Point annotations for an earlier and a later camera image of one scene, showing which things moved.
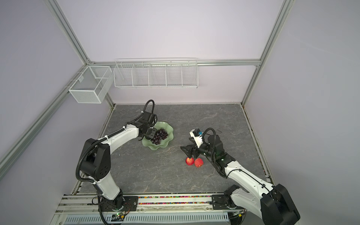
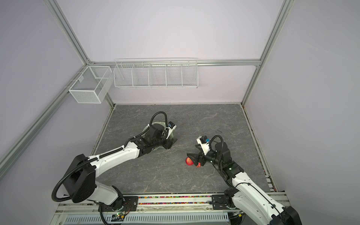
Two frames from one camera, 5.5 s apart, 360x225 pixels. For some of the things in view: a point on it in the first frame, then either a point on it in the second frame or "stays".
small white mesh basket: [93, 85] stays
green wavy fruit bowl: [159, 125] stays
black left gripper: [152, 135] to [168, 145]
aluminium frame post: [283, 11] stays
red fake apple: [190, 161] stays
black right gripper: [191, 149] to [198, 158]
